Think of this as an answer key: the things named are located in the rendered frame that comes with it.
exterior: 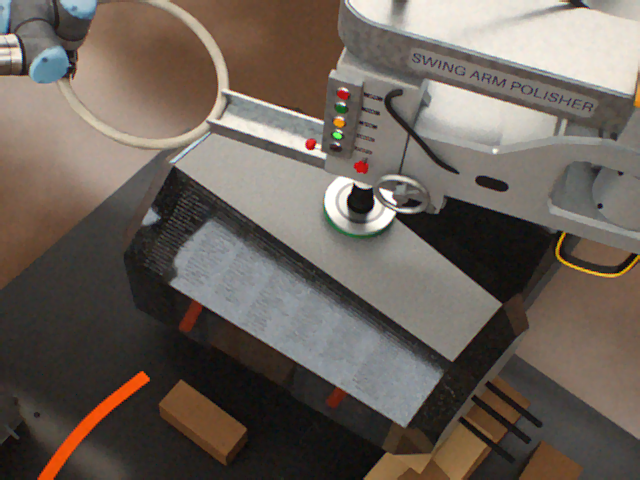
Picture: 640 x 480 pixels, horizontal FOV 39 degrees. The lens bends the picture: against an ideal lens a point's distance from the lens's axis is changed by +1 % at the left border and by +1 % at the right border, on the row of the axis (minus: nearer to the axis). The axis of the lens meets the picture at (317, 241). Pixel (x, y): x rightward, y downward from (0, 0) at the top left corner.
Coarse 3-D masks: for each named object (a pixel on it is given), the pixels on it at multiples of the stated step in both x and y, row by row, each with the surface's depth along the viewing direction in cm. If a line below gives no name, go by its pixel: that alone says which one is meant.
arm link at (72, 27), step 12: (60, 0) 205; (72, 0) 206; (84, 0) 208; (96, 0) 210; (60, 12) 206; (72, 12) 206; (84, 12) 207; (60, 24) 208; (72, 24) 209; (84, 24) 211; (60, 36) 215; (72, 36) 214; (84, 36) 218
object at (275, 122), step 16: (240, 96) 249; (224, 112) 251; (240, 112) 251; (256, 112) 252; (272, 112) 249; (288, 112) 247; (224, 128) 244; (240, 128) 243; (256, 128) 249; (272, 128) 249; (288, 128) 250; (304, 128) 250; (320, 128) 248; (256, 144) 245; (272, 144) 243; (288, 144) 242; (320, 144) 248; (304, 160) 244; (320, 160) 242; (432, 208) 237
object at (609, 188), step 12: (600, 180) 218; (612, 180) 211; (624, 180) 207; (636, 180) 205; (600, 192) 218; (612, 192) 213; (624, 192) 210; (636, 192) 207; (600, 204) 218; (612, 204) 215; (624, 204) 212; (636, 204) 210; (612, 216) 217; (624, 216) 215; (636, 216) 214; (636, 228) 218
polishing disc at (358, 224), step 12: (336, 180) 266; (348, 180) 266; (336, 192) 264; (348, 192) 264; (384, 192) 265; (324, 204) 262; (336, 204) 261; (336, 216) 259; (348, 216) 260; (360, 216) 260; (372, 216) 260; (384, 216) 260; (348, 228) 257; (360, 228) 258; (372, 228) 258; (384, 228) 259
